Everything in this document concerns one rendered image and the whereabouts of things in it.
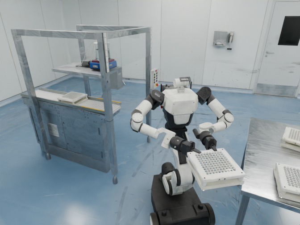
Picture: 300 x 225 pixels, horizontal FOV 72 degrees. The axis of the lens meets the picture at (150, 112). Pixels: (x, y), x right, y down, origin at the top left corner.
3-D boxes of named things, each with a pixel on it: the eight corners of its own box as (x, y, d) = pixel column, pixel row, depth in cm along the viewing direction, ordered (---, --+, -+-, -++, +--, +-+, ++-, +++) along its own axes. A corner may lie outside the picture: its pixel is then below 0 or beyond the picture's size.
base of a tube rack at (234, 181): (201, 190, 109) (202, 187, 108) (186, 160, 131) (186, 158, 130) (243, 184, 113) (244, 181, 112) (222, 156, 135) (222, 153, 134)
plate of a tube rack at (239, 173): (202, 183, 107) (202, 180, 106) (186, 154, 129) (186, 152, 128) (245, 177, 111) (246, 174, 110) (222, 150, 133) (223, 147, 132)
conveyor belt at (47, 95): (121, 109, 240) (120, 105, 238) (108, 118, 219) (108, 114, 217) (38, 93, 290) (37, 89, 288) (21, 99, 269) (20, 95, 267)
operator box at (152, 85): (158, 85, 299) (158, 68, 288) (153, 89, 285) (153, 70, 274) (154, 85, 301) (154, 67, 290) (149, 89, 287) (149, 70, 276)
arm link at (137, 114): (125, 114, 144) (143, 96, 156) (124, 125, 154) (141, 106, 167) (139, 123, 141) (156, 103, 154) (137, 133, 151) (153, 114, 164)
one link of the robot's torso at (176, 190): (163, 183, 214) (172, 167, 175) (181, 180, 218) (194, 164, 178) (166, 198, 206) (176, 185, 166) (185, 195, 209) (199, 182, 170)
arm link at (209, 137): (220, 138, 132) (214, 129, 143) (206, 139, 132) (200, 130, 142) (218, 154, 137) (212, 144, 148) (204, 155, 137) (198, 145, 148)
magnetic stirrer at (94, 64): (118, 67, 221) (117, 58, 217) (106, 71, 203) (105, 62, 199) (102, 65, 228) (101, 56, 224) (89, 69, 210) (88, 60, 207)
